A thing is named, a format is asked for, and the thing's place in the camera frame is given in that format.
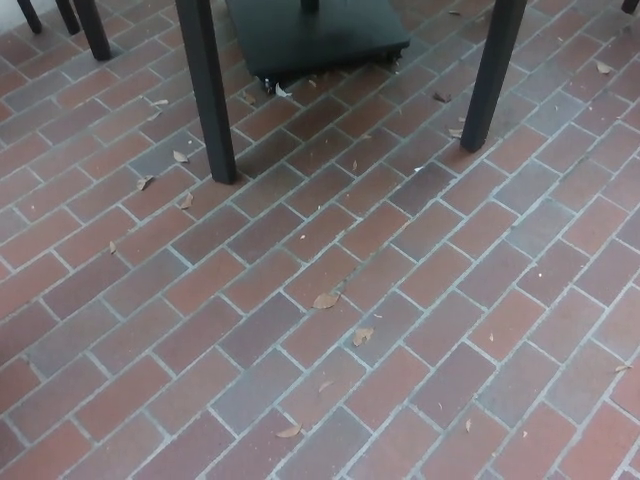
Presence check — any dark grey table leg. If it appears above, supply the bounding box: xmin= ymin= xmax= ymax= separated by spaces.
xmin=460 ymin=0 xmax=528 ymax=153
xmin=174 ymin=0 xmax=239 ymax=185

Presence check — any black wheeled umbrella base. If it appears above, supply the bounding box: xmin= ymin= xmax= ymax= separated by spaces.
xmin=224 ymin=0 xmax=412 ymax=95

